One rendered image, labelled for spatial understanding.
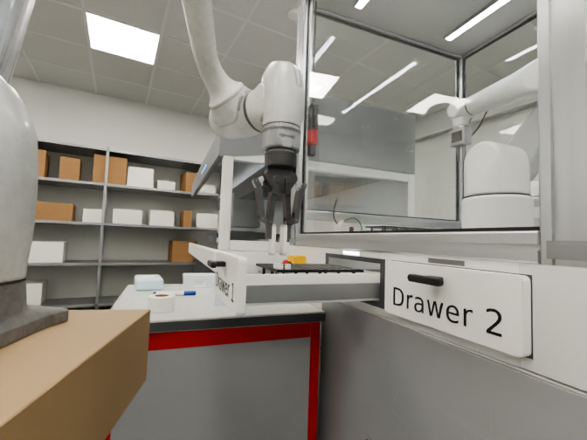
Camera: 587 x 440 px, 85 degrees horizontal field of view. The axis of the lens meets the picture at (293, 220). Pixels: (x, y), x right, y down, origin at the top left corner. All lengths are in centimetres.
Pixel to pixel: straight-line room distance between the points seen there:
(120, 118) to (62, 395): 489
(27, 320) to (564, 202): 63
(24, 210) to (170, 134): 475
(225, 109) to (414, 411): 77
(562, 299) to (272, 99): 61
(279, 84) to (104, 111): 448
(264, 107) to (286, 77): 8
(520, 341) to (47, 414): 52
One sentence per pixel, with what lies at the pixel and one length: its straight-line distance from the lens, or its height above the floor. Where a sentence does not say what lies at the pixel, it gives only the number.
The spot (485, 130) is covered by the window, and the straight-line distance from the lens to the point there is 64.
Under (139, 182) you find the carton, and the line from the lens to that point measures 447.
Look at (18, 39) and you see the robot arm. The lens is 70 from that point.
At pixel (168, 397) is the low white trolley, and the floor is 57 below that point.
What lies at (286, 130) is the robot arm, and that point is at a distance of 73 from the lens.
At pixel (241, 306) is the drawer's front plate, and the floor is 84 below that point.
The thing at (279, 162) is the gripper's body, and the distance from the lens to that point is 72.
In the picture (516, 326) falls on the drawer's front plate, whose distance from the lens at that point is 55.
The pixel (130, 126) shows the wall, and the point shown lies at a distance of 510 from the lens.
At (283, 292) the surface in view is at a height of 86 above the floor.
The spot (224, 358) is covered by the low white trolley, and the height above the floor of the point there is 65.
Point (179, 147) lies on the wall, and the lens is 510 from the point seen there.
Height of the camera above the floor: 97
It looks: 4 degrees up
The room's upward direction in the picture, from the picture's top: 2 degrees clockwise
